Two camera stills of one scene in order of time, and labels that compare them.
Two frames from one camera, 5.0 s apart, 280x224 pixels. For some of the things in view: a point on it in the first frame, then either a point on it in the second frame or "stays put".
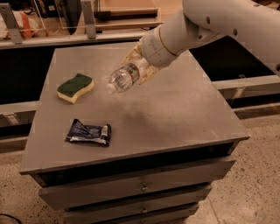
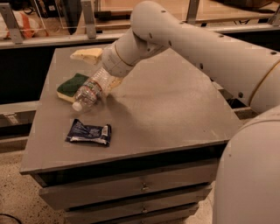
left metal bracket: x=8 y=16 stays put
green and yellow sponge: x=70 y=90 stays put
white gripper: x=152 y=50 -> x=111 y=61
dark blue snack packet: x=90 y=133 stays put
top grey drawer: x=136 y=186 stays put
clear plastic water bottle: x=122 y=79 -> x=87 y=95
